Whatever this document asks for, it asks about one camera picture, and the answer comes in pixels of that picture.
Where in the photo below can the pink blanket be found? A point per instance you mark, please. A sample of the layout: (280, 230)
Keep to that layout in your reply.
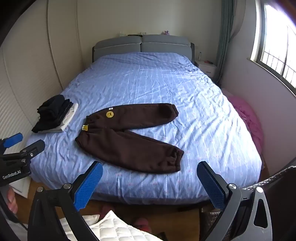
(248, 120)

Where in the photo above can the white quilted cloth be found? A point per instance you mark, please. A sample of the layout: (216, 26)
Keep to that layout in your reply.
(120, 228)

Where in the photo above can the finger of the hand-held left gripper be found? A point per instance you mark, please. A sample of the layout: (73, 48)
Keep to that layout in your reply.
(14, 139)
(34, 148)

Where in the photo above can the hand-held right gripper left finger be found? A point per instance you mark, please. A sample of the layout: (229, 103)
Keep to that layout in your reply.
(89, 186)

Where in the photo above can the small clear bottle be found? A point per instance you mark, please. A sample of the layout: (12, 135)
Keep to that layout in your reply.
(200, 56)

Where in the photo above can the white nightstand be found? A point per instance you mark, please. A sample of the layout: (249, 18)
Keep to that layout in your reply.
(207, 67)

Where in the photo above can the person's left hand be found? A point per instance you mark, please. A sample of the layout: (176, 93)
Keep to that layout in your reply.
(11, 199)

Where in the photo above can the window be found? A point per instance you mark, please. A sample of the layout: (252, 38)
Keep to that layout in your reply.
(277, 51)

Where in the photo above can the black folded clothes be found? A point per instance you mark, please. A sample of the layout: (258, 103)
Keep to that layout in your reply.
(52, 111)

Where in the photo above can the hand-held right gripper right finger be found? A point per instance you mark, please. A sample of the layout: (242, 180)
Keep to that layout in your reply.
(211, 186)

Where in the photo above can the white folded cloth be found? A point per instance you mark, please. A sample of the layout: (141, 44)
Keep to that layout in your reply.
(67, 118)

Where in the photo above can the brown pants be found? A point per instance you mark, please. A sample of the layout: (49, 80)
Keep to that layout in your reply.
(129, 143)

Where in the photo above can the white wardrobe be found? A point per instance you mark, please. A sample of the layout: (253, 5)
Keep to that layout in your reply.
(27, 69)

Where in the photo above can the green curtain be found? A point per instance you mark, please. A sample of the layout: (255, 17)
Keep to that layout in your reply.
(225, 41)

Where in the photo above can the bed with blue striped sheet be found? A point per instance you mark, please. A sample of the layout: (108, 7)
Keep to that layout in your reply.
(150, 92)

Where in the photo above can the grey padded headboard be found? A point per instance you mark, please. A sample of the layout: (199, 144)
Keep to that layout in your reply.
(143, 46)

